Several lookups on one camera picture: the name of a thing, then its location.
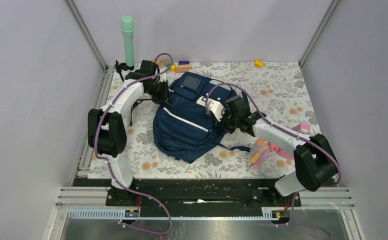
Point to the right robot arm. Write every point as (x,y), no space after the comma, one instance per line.
(314,160)

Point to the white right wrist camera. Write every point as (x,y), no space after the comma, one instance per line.
(216,108)

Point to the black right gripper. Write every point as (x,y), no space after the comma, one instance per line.
(221,123)

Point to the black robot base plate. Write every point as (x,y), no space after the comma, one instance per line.
(200,197)

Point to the brown wooden block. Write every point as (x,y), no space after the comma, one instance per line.
(166,63)

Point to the yellow block far right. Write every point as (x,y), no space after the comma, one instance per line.
(258,64)

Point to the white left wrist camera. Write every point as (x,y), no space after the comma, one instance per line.
(162,77)

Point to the long wooden block rear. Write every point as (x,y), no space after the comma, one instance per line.
(185,66)

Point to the yellow toy block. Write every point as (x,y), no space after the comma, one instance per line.
(173,68)

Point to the purple studded toy brick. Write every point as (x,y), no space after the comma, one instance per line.
(184,62)

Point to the yellow orange highlighter pen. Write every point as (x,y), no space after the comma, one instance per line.
(258,154)

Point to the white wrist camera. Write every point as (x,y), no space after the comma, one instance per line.
(162,77)
(216,108)

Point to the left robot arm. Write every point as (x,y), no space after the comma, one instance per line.
(106,133)

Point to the pink box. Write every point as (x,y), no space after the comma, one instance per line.
(302,128)

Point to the pink highlighter pen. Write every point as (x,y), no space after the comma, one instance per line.
(261,159)

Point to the long wooden block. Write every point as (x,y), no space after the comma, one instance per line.
(185,66)
(181,70)

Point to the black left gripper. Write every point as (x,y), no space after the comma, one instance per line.
(164,98)

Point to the navy blue student backpack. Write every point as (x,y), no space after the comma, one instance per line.
(183,130)

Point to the long wooden block front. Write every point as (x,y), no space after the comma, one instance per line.
(181,70)

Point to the black tripod stand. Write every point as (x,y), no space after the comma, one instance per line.
(122,66)

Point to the green microphone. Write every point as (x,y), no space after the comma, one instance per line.
(128,29)

